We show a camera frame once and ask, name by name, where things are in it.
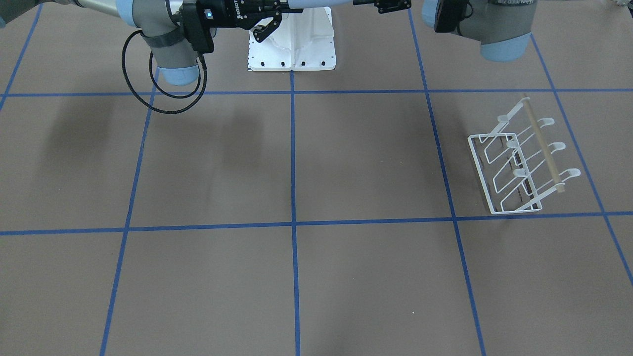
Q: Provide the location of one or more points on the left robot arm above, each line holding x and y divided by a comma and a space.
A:
502, 27

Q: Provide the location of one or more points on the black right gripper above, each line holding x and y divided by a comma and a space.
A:
236, 12

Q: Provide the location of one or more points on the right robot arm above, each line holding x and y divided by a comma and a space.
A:
178, 32

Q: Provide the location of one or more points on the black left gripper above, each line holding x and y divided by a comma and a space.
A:
392, 5

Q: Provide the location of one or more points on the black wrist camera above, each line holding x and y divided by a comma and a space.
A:
449, 14
195, 27

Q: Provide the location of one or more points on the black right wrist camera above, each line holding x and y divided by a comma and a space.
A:
195, 27

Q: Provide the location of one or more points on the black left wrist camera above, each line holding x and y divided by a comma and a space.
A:
449, 14

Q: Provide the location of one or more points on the white wire cup holder rack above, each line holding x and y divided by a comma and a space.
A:
515, 162

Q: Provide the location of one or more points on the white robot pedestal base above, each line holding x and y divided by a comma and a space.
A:
303, 42

